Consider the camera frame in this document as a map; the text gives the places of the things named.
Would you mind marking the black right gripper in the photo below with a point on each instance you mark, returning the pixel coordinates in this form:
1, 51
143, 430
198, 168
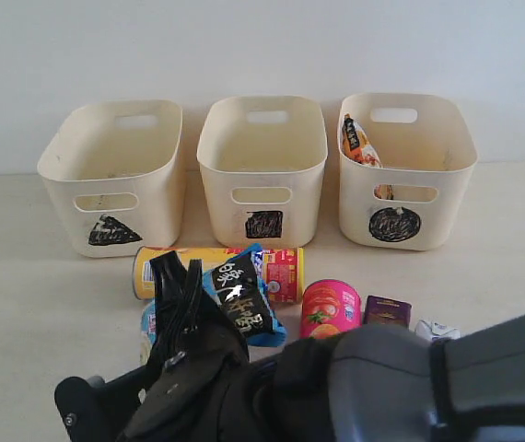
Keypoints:
207, 388

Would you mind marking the blue black noodle bag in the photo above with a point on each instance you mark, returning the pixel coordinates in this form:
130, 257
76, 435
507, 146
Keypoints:
240, 293

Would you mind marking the pink Lays chips can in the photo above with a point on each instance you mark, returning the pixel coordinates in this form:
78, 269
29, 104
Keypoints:
329, 307

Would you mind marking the purple drink carton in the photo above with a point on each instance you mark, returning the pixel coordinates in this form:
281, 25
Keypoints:
384, 310

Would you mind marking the orange white noodle bag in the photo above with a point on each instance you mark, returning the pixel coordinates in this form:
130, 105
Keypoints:
356, 146

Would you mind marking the blue white milk carton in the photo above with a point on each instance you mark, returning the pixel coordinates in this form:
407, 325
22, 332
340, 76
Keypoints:
431, 331

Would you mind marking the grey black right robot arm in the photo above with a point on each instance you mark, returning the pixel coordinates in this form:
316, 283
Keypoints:
373, 383

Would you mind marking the yellow Lays chips can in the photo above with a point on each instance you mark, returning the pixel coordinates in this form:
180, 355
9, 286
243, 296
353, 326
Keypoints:
282, 269

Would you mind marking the cream bin with triangle mark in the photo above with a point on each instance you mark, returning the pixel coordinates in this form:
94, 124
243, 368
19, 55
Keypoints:
115, 175

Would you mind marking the cream bin with square mark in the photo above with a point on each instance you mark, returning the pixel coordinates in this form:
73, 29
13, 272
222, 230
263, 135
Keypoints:
262, 163

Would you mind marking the cream bin with circle mark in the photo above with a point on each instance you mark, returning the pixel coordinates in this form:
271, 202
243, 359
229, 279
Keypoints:
427, 158

